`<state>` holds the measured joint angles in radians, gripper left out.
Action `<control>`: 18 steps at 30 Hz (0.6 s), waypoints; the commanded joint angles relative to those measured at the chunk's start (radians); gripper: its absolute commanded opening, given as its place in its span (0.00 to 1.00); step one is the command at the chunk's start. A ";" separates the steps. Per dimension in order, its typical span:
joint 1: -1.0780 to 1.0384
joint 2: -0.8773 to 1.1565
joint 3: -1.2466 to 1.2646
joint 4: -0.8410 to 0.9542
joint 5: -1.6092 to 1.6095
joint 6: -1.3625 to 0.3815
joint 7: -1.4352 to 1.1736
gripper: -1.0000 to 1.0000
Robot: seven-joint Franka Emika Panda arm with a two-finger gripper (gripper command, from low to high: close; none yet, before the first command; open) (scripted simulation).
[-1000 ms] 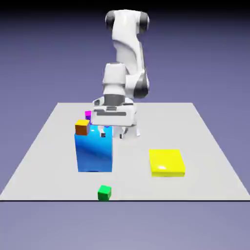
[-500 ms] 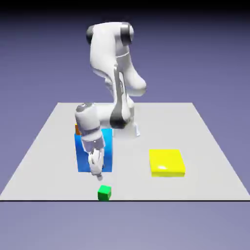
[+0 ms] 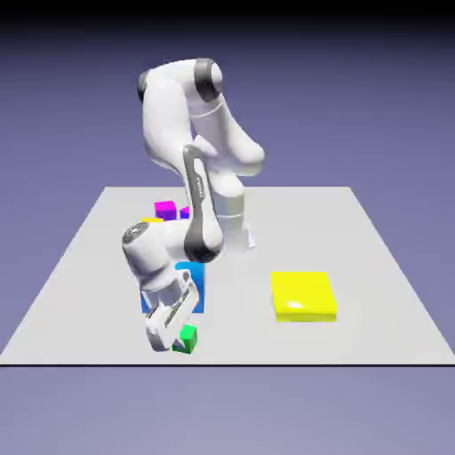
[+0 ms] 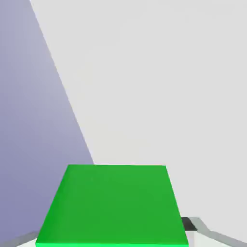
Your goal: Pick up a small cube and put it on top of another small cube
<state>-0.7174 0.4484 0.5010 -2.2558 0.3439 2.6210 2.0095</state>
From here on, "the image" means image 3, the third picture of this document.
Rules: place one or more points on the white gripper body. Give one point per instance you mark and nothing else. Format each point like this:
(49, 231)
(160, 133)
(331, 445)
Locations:
(177, 305)

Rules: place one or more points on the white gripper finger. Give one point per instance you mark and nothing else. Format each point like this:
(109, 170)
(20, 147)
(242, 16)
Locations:
(158, 340)

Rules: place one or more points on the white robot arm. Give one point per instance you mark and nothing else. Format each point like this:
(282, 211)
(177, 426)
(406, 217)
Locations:
(167, 117)

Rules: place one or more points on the small green cube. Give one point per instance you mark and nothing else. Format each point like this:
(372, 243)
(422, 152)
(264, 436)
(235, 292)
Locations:
(189, 337)

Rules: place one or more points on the small purple cube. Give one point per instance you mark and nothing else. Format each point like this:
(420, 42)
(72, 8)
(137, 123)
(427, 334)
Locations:
(184, 213)

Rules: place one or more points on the large blue box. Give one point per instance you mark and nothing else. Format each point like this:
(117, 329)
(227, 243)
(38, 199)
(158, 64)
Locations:
(197, 284)

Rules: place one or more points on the large magenta box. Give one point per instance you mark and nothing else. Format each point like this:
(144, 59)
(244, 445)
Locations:
(165, 209)

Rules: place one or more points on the large yellow box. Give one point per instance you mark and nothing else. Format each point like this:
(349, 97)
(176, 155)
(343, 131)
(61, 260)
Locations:
(302, 293)

